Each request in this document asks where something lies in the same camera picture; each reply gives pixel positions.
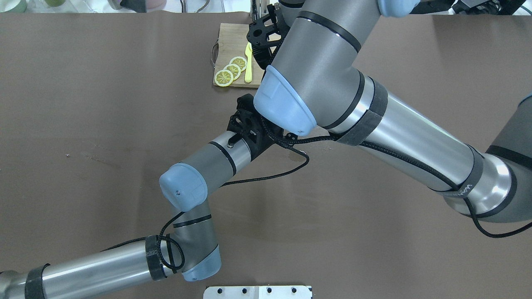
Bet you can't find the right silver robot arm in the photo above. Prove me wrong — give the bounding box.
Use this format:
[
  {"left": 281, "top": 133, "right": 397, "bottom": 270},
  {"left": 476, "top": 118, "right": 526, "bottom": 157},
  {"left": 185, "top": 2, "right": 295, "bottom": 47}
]
[{"left": 254, "top": 0, "right": 531, "bottom": 223}]

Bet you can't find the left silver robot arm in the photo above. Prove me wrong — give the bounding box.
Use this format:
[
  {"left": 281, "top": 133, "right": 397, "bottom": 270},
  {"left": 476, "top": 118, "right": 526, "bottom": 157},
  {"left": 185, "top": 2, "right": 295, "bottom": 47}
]
[{"left": 1, "top": 131, "right": 271, "bottom": 299}]

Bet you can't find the green plastic cup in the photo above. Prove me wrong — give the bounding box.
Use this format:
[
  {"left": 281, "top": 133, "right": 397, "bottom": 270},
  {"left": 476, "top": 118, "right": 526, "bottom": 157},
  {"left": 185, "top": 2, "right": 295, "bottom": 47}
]
[{"left": 44, "top": 0, "right": 66, "bottom": 8}]

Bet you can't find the lemon slice far end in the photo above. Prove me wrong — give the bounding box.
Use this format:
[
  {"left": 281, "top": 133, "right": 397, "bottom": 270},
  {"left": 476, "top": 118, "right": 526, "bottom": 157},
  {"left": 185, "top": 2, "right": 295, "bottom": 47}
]
[{"left": 213, "top": 69, "right": 234, "bottom": 87}]

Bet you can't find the lemon slice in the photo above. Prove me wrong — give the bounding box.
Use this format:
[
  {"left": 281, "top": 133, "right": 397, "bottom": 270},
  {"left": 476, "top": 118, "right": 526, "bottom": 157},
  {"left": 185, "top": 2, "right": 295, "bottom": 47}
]
[
  {"left": 230, "top": 56, "right": 247, "bottom": 72},
  {"left": 224, "top": 63, "right": 242, "bottom": 81}
]

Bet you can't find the bamboo cutting board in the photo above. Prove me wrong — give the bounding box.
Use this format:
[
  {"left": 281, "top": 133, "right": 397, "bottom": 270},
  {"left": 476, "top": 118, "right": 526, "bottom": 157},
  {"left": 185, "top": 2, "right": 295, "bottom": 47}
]
[{"left": 214, "top": 23, "right": 264, "bottom": 89}]

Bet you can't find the yellow plastic knife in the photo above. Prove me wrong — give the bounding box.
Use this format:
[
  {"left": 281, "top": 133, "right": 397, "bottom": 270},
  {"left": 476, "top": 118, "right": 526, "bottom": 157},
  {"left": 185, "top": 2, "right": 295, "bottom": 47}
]
[{"left": 244, "top": 42, "right": 253, "bottom": 83}]

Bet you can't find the pink bowl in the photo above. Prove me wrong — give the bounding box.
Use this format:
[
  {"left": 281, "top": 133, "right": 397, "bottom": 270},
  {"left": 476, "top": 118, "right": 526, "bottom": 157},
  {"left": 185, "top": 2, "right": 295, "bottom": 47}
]
[{"left": 108, "top": 0, "right": 167, "bottom": 13}]

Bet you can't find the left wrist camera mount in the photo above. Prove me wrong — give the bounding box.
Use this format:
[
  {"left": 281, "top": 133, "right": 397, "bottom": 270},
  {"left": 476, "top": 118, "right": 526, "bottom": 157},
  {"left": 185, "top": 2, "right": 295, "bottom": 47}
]
[{"left": 227, "top": 93, "right": 274, "bottom": 161}]

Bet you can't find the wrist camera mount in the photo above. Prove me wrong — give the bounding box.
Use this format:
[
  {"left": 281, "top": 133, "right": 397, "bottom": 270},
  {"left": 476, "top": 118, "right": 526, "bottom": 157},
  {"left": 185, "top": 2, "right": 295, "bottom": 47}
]
[
  {"left": 227, "top": 93, "right": 274, "bottom": 161},
  {"left": 247, "top": 0, "right": 290, "bottom": 70}
]

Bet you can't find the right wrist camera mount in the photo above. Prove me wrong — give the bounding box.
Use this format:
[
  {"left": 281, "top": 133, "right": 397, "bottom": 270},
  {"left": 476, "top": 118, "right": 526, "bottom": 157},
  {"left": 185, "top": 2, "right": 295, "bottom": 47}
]
[{"left": 247, "top": 0, "right": 290, "bottom": 70}]

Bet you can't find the white pedestal base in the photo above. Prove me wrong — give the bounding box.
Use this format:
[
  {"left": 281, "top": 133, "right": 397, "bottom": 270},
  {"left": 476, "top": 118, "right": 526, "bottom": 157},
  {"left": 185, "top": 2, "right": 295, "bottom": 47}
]
[{"left": 203, "top": 285, "right": 313, "bottom": 299}]

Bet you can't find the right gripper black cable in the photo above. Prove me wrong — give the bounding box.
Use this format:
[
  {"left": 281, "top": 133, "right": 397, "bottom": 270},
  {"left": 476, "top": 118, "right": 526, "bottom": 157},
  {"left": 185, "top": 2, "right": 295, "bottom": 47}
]
[{"left": 258, "top": 116, "right": 532, "bottom": 239}]

